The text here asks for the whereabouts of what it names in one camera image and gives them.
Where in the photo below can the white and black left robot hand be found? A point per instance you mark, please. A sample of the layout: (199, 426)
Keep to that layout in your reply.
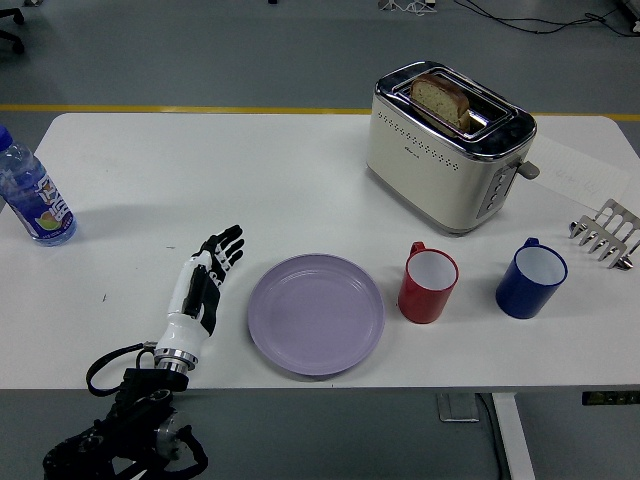
(200, 295)

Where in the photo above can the lilac round plate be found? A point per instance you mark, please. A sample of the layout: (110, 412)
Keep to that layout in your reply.
(316, 314)

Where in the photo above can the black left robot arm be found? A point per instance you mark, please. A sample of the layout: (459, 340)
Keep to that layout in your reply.
(130, 425)

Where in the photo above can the clear plastic water bottle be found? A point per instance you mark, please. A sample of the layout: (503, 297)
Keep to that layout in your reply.
(32, 192)

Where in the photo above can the red enamel mug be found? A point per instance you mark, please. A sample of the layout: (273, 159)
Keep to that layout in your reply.
(425, 285)

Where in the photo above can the cream and chrome toaster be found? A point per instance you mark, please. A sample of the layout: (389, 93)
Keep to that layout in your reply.
(440, 165)

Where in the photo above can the grey table control box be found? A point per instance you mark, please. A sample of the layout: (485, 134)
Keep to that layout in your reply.
(457, 407)

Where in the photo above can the brown bread slice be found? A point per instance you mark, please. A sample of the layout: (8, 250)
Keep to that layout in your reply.
(441, 101)

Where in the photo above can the black office chair base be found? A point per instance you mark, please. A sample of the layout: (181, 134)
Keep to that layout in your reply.
(11, 30)

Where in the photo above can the blue enamel mug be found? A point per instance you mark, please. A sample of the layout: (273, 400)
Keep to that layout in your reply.
(530, 282)

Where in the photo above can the white table leg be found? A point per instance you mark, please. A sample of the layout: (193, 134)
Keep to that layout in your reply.
(512, 440)

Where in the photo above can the white paper sheet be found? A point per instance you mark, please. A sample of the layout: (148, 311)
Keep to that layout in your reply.
(580, 175)

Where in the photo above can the silver metal toast rack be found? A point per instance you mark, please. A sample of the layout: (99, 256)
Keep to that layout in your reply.
(607, 232)

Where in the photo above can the black table control panel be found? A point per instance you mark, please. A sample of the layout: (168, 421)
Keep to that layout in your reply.
(611, 398)

